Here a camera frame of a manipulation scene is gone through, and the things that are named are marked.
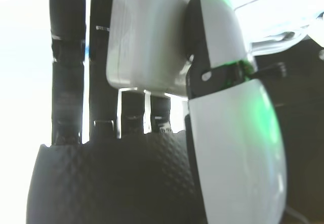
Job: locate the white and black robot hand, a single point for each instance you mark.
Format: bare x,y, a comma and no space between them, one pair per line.
114,178

